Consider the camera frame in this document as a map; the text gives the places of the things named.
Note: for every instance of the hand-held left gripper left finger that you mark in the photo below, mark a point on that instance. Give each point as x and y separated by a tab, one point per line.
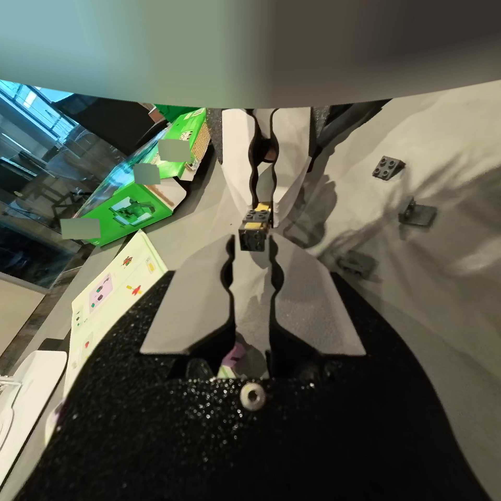
195	309

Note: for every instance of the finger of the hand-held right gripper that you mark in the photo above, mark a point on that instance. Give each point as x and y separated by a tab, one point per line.
293	156
237	148

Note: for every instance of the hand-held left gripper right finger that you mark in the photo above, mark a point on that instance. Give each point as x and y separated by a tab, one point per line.
313	309

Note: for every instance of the yellow and grey brick assembly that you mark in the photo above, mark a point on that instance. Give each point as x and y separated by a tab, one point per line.
255	231

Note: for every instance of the grey desk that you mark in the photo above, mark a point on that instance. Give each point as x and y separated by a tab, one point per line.
430	313

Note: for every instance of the pink brick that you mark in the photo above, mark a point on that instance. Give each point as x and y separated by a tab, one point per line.
234	352

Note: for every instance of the grey clip plate brick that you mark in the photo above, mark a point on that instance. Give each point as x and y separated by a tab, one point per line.
357	264
418	213

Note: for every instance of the pale green instruction booklet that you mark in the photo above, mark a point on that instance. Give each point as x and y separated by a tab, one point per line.
113	297

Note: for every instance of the grey studded plate brick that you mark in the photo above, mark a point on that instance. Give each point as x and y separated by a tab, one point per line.
387	167

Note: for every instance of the green cardboard box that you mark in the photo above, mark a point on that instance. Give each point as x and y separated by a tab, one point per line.
129	207

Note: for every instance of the white tray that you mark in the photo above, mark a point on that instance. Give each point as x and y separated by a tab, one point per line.
31	391

